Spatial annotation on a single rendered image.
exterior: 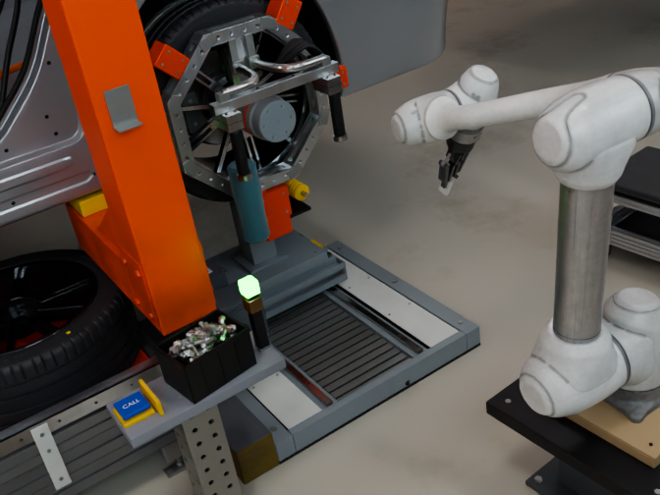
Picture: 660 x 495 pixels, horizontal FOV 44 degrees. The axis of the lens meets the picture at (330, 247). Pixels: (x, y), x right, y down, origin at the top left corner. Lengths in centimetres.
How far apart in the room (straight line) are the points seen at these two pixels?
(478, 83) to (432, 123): 16
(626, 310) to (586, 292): 23
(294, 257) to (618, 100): 168
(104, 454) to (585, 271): 139
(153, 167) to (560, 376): 104
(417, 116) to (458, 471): 101
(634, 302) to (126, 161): 120
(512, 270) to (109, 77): 181
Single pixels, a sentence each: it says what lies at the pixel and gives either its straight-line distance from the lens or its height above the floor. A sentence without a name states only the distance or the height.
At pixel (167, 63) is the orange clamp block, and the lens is 240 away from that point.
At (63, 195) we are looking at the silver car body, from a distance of 250.
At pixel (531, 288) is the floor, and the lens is 305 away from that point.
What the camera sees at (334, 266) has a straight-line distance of 296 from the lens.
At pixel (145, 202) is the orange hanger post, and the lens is 200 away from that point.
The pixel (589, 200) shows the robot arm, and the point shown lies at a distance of 159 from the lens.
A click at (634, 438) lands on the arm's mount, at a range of 201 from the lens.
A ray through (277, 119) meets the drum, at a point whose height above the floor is 86.
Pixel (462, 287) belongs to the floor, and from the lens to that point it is 307.
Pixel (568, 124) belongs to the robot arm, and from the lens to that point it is 148.
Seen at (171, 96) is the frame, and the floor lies 98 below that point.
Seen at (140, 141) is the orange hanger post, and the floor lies 105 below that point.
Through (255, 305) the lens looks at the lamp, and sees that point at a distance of 206.
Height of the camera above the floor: 172
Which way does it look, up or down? 30 degrees down
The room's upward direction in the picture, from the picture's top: 9 degrees counter-clockwise
